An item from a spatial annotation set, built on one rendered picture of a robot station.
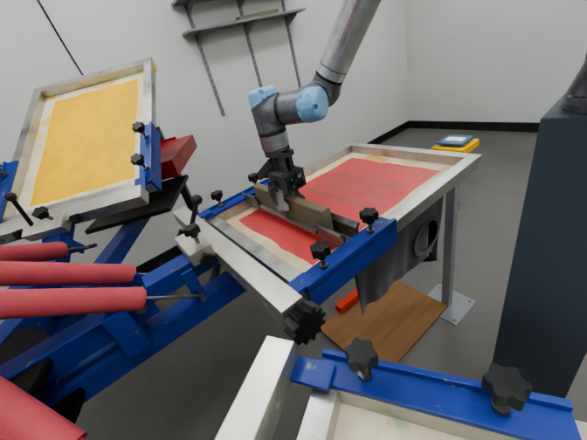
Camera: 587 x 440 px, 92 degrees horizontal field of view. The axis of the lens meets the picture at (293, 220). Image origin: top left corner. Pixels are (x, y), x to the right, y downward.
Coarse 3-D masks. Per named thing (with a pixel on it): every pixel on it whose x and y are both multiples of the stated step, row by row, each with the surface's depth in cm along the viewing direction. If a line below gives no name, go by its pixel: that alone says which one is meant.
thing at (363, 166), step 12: (336, 168) 122; (348, 168) 119; (360, 168) 116; (372, 168) 113; (312, 180) 117; (300, 192) 110; (252, 216) 102; (264, 216) 100; (276, 216) 98; (252, 228) 95; (264, 228) 93; (276, 228) 91
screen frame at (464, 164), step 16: (352, 144) 134; (368, 144) 128; (320, 160) 125; (336, 160) 130; (416, 160) 110; (432, 160) 104; (448, 160) 100; (464, 160) 93; (480, 160) 94; (448, 176) 86; (464, 176) 90; (432, 192) 81; (240, 208) 107; (400, 208) 78; (416, 208) 77; (224, 224) 94; (400, 224) 75; (240, 240) 83; (256, 256) 74; (272, 256) 73; (272, 272) 70; (288, 272) 66
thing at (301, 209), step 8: (256, 184) 99; (256, 192) 99; (264, 192) 94; (264, 200) 97; (288, 200) 83; (296, 200) 81; (304, 200) 80; (272, 208) 95; (296, 208) 81; (304, 208) 78; (312, 208) 75; (320, 208) 74; (328, 208) 73; (288, 216) 88; (296, 216) 84; (304, 216) 80; (312, 216) 76; (320, 216) 73; (328, 216) 74; (312, 224) 79; (320, 224) 75; (328, 224) 75
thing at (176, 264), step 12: (168, 264) 72; (180, 264) 70; (216, 264) 75; (144, 276) 69; (156, 276) 68; (168, 276) 68; (180, 276) 69; (156, 288) 67; (168, 288) 68; (156, 300) 68
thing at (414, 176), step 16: (384, 176) 104; (400, 176) 101; (416, 176) 99; (432, 176) 96; (400, 192) 92; (336, 208) 93; (352, 208) 91; (384, 208) 86; (288, 240) 83; (304, 240) 82; (320, 240) 80; (304, 256) 75
